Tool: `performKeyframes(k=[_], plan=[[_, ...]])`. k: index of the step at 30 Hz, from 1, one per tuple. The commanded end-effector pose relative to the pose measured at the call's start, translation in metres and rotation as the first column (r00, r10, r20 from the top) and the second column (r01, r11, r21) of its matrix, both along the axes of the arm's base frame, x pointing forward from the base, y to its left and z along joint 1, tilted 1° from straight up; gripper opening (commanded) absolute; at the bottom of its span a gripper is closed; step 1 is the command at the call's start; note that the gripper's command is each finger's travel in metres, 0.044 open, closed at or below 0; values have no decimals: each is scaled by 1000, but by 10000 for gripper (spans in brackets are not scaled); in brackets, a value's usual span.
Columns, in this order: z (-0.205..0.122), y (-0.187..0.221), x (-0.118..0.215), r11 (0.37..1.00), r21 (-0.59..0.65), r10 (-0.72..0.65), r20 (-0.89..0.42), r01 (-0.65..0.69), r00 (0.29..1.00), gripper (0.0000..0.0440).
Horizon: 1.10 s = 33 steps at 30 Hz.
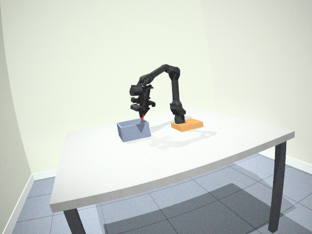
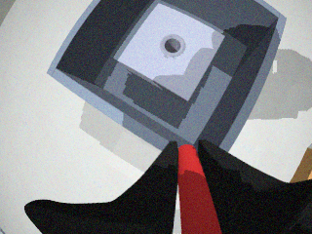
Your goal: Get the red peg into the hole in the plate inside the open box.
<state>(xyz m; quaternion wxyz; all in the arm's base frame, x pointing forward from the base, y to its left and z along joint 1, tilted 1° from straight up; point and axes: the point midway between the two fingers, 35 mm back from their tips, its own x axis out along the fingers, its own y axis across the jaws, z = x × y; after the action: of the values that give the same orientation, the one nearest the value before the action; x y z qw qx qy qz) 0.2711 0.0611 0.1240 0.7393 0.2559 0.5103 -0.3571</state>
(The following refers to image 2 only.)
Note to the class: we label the red peg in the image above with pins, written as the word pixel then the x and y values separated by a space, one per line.
pixel 197 211

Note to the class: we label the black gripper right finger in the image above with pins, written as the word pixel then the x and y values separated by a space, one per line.
pixel 248 201

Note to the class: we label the white square plate with hole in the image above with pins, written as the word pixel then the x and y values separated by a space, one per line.
pixel 172 52

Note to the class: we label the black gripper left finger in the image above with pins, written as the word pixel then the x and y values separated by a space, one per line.
pixel 148 207

